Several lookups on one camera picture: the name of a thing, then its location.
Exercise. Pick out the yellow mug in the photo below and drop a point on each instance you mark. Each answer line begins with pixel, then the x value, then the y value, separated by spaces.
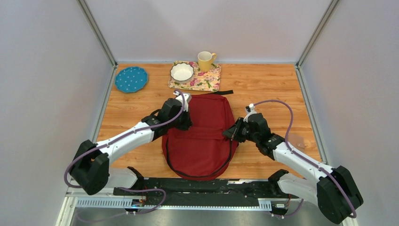
pixel 205 60

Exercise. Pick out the brown leather wallet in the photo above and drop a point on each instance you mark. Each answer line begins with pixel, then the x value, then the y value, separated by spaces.
pixel 297 141

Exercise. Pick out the red backpack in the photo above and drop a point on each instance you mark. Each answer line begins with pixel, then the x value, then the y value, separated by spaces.
pixel 202 152

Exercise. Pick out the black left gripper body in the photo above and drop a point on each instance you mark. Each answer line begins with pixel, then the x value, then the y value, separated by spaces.
pixel 181 122

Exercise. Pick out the floral serving tray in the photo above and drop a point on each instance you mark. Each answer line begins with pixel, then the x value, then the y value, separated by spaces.
pixel 200 81

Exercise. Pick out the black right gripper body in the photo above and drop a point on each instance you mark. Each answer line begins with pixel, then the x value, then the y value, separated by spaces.
pixel 243 133

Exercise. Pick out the white scalloped bowl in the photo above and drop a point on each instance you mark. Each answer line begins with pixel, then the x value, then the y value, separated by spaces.
pixel 182 72

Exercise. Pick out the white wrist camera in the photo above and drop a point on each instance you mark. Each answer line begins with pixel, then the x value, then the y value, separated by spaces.
pixel 250 110
pixel 184 98

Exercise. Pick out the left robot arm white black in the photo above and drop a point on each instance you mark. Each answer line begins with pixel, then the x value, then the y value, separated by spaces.
pixel 92 161

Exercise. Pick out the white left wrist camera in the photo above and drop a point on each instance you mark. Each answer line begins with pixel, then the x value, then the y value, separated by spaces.
pixel 184 98

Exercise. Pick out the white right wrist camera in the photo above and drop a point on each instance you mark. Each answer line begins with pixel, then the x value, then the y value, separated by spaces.
pixel 250 110

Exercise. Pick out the blue polka dot plate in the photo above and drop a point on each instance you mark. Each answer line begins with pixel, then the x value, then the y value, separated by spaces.
pixel 131 79

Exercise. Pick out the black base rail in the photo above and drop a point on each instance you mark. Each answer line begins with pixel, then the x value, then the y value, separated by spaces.
pixel 218 194

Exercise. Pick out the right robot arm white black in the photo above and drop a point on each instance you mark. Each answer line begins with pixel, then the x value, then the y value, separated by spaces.
pixel 333 190

